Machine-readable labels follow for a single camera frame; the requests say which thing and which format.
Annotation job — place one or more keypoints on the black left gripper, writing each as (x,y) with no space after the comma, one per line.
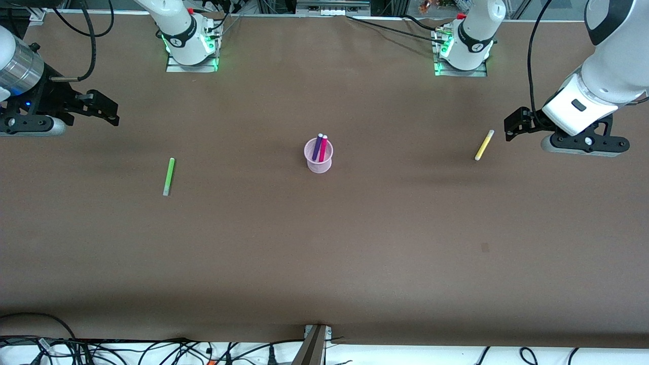
(532,119)

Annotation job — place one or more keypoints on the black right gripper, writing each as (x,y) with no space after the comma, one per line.
(55,95)

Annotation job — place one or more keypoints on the pink highlighter pen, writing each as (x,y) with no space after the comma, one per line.
(323,147)

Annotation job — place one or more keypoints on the purple highlighter pen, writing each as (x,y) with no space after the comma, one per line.
(317,146)

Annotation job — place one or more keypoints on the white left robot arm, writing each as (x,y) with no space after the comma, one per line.
(613,71)

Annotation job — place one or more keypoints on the pink plastic cup holder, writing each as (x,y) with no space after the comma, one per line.
(319,166)

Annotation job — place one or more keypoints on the yellow highlighter pen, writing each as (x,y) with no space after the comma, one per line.
(484,145)

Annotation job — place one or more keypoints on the green highlighter pen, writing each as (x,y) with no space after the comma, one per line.
(169,176)

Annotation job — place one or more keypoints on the copper coloured metal part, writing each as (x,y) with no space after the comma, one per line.
(430,6)

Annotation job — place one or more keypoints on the silver power strip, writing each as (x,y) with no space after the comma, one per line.
(332,10)

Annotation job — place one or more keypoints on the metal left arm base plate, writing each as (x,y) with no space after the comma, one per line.
(476,74)

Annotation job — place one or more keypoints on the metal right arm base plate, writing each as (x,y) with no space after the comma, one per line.
(175,68)

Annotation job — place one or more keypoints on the aluminium frame corner post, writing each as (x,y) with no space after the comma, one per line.
(38,16)

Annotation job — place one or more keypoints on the metal table edge bracket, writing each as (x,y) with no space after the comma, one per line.
(314,344)

